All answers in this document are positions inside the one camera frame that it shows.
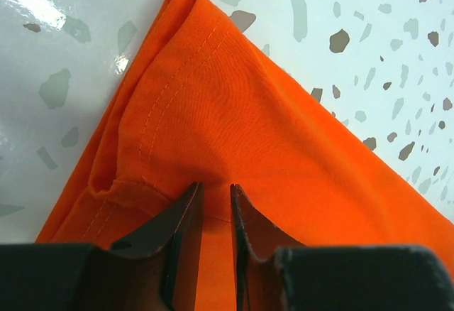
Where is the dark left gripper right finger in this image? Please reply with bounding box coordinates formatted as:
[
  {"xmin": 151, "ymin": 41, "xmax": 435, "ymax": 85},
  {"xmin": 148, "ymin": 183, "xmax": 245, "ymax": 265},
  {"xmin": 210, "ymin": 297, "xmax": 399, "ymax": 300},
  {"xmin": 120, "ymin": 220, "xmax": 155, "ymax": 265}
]
[{"xmin": 231, "ymin": 185, "xmax": 453, "ymax": 310}]

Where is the orange t shirt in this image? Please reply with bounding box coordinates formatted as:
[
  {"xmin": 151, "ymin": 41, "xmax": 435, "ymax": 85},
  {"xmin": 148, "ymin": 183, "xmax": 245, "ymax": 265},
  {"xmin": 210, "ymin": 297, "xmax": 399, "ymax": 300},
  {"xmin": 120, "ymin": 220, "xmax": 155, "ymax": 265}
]
[{"xmin": 37, "ymin": 0, "xmax": 453, "ymax": 310}]

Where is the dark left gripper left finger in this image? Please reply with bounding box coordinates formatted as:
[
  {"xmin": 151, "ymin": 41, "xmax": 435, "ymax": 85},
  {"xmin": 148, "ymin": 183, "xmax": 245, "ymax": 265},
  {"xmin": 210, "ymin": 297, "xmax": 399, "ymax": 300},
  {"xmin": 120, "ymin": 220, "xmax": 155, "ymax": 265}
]
[{"xmin": 1, "ymin": 182, "xmax": 204, "ymax": 310}]

